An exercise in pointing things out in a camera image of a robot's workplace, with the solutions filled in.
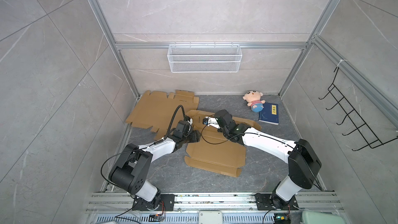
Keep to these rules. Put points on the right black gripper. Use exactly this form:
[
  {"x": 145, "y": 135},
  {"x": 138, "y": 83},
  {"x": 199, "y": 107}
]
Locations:
[{"x": 219, "y": 130}]

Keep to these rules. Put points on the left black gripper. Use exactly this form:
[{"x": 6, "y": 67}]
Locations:
[{"x": 196, "y": 136}]

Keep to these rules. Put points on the brown cardboard box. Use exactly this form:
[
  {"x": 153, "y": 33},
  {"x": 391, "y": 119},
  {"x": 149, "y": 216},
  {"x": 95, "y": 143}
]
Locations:
[{"x": 213, "y": 153}]

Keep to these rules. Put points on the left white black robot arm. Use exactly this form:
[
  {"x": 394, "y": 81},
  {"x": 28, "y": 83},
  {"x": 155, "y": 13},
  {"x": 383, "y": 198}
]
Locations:
[{"x": 131, "y": 169}]

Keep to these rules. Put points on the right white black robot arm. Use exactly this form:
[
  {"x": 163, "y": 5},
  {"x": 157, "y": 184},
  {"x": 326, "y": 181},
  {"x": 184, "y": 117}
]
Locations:
[{"x": 303, "y": 163}]

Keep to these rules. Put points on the white electrical box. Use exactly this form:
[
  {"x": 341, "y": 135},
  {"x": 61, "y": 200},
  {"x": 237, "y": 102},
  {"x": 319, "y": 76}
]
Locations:
[{"x": 210, "y": 217}]

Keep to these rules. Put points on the flat brown cardboard sheet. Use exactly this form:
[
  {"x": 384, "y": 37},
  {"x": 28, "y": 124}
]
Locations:
[{"x": 155, "y": 110}]

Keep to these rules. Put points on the plush doll striped shirt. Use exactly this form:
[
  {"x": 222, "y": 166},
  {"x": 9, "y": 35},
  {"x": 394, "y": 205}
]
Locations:
[{"x": 254, "y": 101}]

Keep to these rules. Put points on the dark blue book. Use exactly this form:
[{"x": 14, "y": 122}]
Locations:
[{"x": 269, "y": 113}]

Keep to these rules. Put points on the pale green container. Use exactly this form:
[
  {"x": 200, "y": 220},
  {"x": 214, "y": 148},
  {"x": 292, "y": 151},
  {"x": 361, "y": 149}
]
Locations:
[{"x": 311, "y": 217}]

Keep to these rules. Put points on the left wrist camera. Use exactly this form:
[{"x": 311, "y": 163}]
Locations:
[{"x": 189, "y": 120}]

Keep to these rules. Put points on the white wire mesh basket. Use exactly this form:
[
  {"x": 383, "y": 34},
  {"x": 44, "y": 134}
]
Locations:
[{"x": 214, "y": 58}]

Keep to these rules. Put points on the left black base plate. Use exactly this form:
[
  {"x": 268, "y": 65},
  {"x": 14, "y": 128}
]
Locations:
[{"x": 161, "y": 202}]

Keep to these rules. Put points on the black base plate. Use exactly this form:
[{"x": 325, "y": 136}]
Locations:
[
  {"x": 265, "y": 202},
  {"x": 161, "y": 202}
]

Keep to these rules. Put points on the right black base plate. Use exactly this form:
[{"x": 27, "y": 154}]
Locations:
[{"x": 265, "y": 202}]

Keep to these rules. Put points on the aluminium mounting rail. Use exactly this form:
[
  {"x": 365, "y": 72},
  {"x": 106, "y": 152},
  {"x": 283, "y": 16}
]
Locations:
[{"x": 113, "y": 202}]

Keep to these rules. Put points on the black wire hook rack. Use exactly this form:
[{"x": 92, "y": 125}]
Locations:
[{"x": 360, "y": 126}]

